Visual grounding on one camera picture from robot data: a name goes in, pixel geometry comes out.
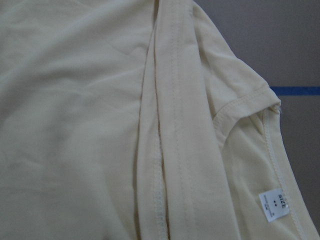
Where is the beige long sleeve shirt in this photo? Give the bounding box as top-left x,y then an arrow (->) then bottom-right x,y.
0,0 -> 320,240

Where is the brown paper table cover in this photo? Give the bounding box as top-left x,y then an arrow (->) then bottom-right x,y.
198,0 -> 320,227

